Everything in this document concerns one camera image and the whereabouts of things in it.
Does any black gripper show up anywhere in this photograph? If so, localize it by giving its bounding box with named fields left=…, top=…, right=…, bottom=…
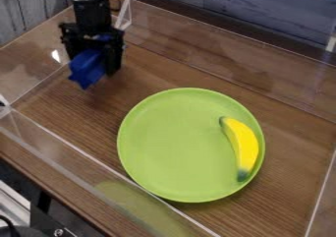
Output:
left=59, top=23, right=125, bottom=76

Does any blue star-shaped block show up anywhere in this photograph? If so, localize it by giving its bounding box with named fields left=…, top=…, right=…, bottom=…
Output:
left=69, top=46, right=107, bottom=89

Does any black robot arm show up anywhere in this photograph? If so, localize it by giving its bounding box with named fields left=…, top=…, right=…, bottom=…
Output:
left=59, top=0, right=126, bottom=76

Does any green round plate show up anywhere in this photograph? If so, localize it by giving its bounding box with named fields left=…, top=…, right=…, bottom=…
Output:
left=118, top=88, right=266, bottom=204

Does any yellow toy banana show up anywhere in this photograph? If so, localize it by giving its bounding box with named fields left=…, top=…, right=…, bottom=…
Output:
left=219, top=117, right=261, bottom=182

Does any clear acrylic corner bracket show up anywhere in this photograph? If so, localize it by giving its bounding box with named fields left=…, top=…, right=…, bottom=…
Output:
left=115, top=0, right=131, bottom=30

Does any black cable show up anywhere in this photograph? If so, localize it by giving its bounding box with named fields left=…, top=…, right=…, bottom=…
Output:
left=0, top=213, right=19, bottom=237

